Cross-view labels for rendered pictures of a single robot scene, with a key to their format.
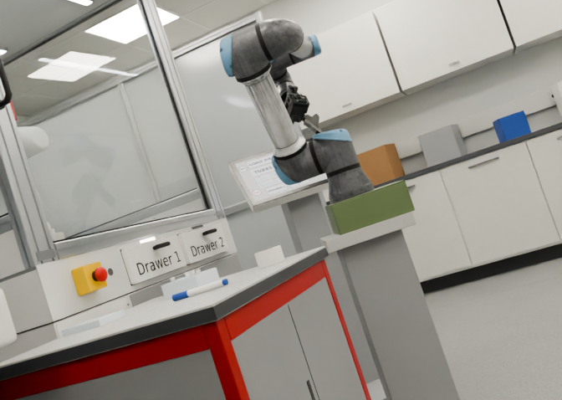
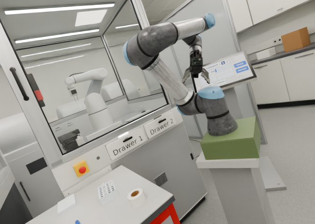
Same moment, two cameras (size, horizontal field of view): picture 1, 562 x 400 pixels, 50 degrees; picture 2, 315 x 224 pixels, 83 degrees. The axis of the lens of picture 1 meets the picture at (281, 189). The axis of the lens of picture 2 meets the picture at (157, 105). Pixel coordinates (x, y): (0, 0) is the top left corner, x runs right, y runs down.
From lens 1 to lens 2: 1.26 m
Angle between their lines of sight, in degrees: 37
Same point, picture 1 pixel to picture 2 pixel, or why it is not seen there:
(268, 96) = (160, 76)
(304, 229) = not seen: hidden behind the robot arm
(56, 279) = (63, 172)
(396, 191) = (246, 143)
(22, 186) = (41, 135)
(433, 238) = not seen: outside the picture
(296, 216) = not seen: hidden behind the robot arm
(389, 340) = (234, 215)
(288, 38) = (159, 42)
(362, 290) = (219, 188)
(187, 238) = (148, 126)
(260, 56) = (143, 56)
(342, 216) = (206, 150)
